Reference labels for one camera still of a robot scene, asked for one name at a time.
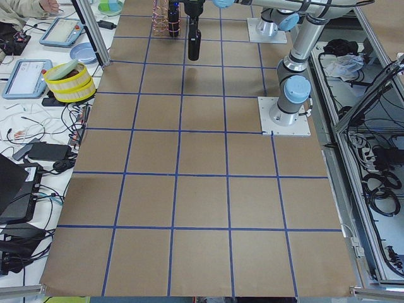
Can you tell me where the copper wire wine basket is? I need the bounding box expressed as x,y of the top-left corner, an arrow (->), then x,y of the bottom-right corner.
151,0 -> 169,37

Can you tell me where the yellow wooden steamer basket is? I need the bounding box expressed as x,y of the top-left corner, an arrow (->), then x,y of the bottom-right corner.
44,59 -> 96,103

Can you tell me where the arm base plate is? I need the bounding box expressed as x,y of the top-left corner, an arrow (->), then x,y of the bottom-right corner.
258,97 -> 311,137
247,18 -> 287,44

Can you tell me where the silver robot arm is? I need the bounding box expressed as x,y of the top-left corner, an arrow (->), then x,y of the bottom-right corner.
181,1 -> 299,38
229,1 -> 359,126

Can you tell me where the aluminium frame post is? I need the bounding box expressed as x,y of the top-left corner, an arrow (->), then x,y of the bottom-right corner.
72,0 -> 111,68

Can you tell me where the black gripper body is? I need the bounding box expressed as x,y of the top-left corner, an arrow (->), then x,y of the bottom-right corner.
184,0 -> 204,16

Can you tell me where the person beige sleeve forearm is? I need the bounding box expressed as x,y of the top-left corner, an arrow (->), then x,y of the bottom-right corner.
1,0 -> 49,29

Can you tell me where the teach pendant tablet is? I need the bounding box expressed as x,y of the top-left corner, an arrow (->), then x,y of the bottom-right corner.
2,59 -> 53,100
39,18 -> 84,47

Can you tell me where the near teach pendant tablet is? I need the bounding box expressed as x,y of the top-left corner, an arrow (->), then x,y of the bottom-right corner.
2,59 -> 53,100

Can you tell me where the black power adapter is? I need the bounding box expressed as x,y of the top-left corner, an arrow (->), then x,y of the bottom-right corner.
28,142 -> 71,162

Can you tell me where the person hand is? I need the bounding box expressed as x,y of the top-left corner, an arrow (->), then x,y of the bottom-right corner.
39,0 -> 59,13

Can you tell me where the wine bottle in basket left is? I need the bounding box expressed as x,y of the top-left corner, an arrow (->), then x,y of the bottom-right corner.
167,1 -> 180,37

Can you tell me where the blue plate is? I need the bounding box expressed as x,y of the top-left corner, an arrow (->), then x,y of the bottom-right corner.
69,42 -> 97,64

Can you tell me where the dark wine bottle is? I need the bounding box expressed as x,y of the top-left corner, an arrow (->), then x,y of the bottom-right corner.
188,30 -> 201,61

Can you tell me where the black laptop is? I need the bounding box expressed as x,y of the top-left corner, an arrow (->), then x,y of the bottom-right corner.
1,155 -> 42,224

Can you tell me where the far teach pendant tablet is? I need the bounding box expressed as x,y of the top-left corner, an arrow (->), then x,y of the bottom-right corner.
39,18 -> 84,47

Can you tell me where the green plate with items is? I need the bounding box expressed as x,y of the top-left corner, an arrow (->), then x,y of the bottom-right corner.
97,0 -> 123,16

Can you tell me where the crumpled white cloth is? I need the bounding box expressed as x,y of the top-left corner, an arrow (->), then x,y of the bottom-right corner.
324,55 -> 364,81

